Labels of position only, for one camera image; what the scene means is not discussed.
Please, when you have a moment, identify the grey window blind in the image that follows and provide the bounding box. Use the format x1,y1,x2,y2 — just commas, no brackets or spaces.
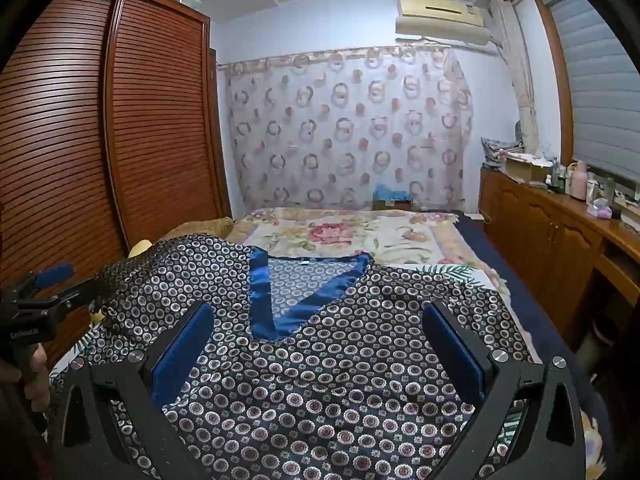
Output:
542,0,640,186

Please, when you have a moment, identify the wooden sideboard cabinet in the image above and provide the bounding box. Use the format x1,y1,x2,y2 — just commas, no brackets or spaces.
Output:
479,166,640,361

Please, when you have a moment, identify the person's left hand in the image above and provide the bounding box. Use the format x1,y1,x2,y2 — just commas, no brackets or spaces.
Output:
0,345,51,413

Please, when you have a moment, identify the pink thermos bottle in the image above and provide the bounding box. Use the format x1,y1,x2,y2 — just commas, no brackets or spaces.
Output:
571,161,590,201

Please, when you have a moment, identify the beige drape curtain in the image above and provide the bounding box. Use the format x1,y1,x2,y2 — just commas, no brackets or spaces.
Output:
487,0,541,156

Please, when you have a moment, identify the yellow plush toy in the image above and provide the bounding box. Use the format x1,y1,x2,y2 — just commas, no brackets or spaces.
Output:
90,240,153,323

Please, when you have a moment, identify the open cardboard box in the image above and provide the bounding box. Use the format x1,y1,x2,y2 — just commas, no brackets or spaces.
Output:
505,155,551,184

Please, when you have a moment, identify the navy bed sheet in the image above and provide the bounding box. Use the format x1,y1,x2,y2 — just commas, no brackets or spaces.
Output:
455,214,616,480

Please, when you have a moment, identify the navy ring-patterned satin shirt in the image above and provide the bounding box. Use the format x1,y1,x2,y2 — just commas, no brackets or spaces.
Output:
87,237,543,480

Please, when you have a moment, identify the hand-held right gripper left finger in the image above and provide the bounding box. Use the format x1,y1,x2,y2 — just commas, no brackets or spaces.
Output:
52,302,216,480

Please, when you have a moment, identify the palm leaf print sheet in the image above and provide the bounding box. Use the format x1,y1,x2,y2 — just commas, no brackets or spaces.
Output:
47,262,541,480

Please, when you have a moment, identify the grey bin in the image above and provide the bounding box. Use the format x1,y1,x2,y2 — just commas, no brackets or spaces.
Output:
575,310,621,356

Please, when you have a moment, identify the sheer ring-patterned curtain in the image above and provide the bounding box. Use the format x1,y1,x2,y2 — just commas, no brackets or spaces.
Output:
215,45,476,213

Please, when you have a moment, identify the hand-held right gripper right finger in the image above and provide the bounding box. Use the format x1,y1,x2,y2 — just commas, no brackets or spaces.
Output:
421,300,588,480

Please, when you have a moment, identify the blue cloth bundle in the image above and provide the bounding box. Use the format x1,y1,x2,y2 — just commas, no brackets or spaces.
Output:
374,183,412,203

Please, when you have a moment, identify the wooden louvred wardrobe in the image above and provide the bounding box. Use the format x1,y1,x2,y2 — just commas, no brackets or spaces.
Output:
0,0,233,401

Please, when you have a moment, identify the floral blanket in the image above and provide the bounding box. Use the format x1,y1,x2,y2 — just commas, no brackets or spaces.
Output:
227,207,511,296

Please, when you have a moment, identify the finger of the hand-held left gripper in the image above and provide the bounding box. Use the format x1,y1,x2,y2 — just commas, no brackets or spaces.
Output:
47,272,113,313
17,261,76,293

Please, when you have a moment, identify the cream wall air conditioner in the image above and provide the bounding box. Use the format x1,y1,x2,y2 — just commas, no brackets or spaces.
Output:
395,0,493,51

